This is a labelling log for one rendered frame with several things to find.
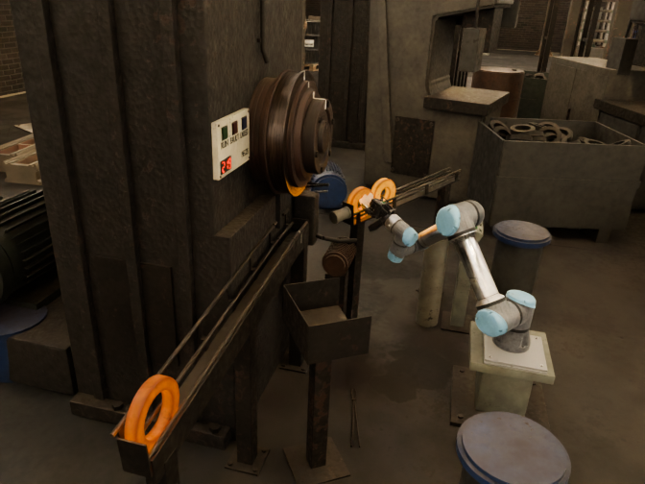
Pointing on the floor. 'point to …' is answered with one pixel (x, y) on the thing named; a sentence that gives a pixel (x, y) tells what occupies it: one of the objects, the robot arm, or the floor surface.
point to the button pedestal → (458, 322)
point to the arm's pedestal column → (494, 397)
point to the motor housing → (339, 267)
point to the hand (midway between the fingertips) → (361, 199)
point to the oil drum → (495, 78)
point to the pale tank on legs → (575, 31)
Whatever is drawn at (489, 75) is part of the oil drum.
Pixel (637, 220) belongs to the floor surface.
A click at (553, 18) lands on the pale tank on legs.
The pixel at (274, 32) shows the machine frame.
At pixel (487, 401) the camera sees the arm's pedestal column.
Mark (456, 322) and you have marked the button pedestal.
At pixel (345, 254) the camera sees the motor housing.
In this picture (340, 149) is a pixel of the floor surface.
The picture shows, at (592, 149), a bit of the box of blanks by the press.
